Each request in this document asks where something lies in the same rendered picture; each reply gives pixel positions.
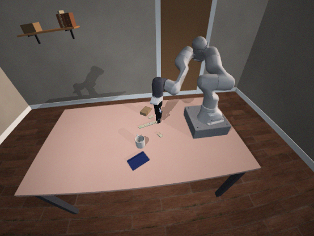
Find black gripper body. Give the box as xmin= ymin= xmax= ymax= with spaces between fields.
xmin=154 ymin=101 xmax=162 ymax=111

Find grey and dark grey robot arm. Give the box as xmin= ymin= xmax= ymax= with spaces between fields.
xmin=150 ymin=36 xmax=235 ymax=126

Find dark blue rectangular pad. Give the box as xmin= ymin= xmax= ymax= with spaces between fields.
xmin=127 ymin=151 xmax=149 ymax=171

